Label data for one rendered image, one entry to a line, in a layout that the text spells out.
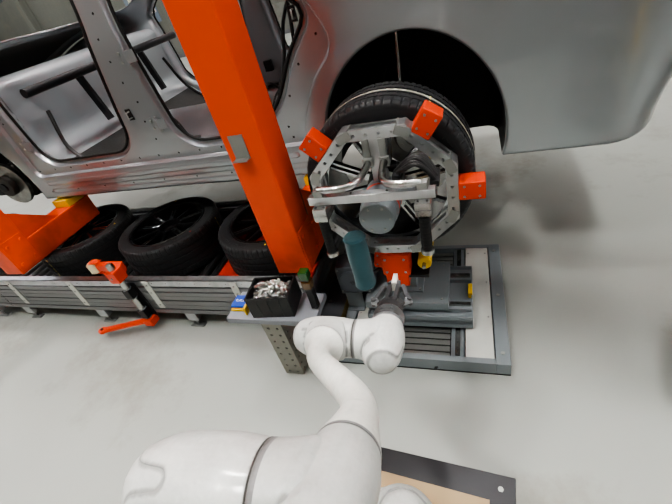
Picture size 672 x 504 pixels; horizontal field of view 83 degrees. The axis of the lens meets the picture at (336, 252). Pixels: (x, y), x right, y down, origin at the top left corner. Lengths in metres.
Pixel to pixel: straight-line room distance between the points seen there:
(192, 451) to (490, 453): 1.35
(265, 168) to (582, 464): 1.55
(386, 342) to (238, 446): 0.51
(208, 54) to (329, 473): 1.22
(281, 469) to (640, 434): 1.56
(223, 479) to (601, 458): 1.49
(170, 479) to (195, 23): 1.19
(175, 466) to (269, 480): 0.12
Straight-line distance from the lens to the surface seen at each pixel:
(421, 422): 1.79
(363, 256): 1.50
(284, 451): 0.52
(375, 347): 0.94
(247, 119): 1.41
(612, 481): 1.78
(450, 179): 1.40
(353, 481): 0.50
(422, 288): 1.93
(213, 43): 1.38
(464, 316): 1.92
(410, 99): 1.43
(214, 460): 0.54
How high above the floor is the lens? 1.58
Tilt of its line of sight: 36 degrees down
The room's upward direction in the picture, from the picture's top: 17 degrees counter-clockwise
